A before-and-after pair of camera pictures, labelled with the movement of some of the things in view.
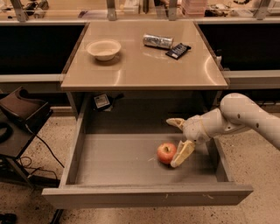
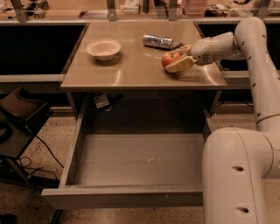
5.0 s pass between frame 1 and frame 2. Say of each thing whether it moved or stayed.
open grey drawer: stayed
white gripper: moved
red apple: moved
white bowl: stayed
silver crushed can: stayed
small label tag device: stayed
